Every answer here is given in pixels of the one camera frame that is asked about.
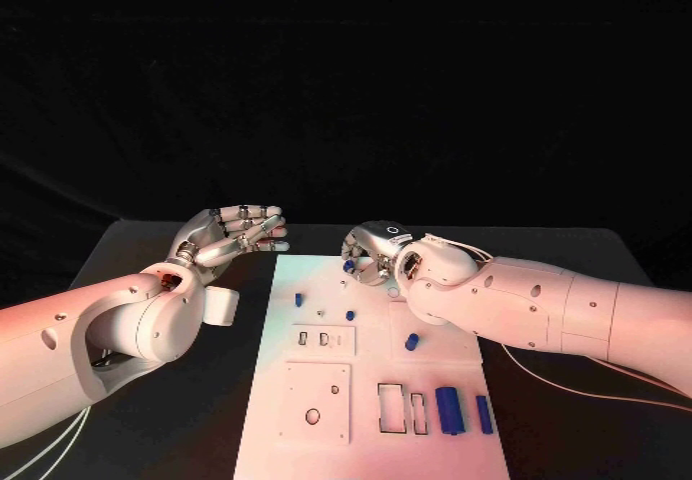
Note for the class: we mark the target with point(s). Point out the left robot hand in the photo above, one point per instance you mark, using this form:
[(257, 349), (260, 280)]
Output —
[(216, 232)]

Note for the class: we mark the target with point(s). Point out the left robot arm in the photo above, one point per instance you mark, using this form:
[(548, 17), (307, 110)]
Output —
[(65, 345)]

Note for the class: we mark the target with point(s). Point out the thin long blue cylinder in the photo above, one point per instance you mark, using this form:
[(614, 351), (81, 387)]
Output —
[(483, 414)]

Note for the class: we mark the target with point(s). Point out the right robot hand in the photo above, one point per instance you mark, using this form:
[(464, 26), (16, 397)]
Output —
[(378, 240)]

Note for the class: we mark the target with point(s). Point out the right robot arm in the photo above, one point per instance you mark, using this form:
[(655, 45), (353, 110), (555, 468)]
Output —
[(541, 307)]

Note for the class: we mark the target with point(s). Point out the blue short cylinder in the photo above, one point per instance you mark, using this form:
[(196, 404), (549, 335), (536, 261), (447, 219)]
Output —
[(411, 341)]

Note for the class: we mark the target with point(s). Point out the thick long blue cylinder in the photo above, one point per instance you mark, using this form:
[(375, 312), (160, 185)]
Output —
[(450, 410)]

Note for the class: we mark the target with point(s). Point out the white task board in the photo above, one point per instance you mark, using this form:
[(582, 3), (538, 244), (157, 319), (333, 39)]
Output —
[(372, 375)]

